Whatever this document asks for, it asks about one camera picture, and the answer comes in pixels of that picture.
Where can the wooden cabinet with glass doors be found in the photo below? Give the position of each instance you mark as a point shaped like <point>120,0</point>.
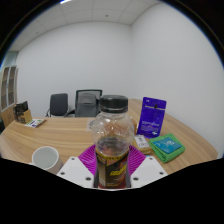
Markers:
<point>8,96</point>

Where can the small tan box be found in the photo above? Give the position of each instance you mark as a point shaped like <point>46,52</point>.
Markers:
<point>142,143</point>

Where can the black office chair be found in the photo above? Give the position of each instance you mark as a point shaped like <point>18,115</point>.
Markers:
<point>58,104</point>

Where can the clear bottle with black cap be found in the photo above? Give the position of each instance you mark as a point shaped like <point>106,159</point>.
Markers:
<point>112,130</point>

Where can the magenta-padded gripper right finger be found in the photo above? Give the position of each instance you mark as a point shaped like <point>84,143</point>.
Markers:
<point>146,170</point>

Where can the green flat box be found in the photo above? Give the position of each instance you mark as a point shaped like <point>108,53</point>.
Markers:
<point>166,147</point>

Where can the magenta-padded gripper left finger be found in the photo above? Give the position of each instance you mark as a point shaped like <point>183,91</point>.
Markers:
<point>75,170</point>

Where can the large dark brown carton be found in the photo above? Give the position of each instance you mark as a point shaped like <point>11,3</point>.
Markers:
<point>25,115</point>

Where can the small dark brown carton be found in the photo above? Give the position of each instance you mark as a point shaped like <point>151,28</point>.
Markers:
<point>16,111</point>

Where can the grey mesh office chair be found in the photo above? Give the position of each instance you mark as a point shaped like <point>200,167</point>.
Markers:
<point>86,103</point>

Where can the white printed leaflet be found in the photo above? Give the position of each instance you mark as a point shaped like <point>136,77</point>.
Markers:
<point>35,123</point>

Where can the white ceramic mug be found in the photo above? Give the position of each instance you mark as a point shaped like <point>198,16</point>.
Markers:
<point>46,159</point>

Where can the purple flat package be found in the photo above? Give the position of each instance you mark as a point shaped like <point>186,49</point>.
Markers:
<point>151,116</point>

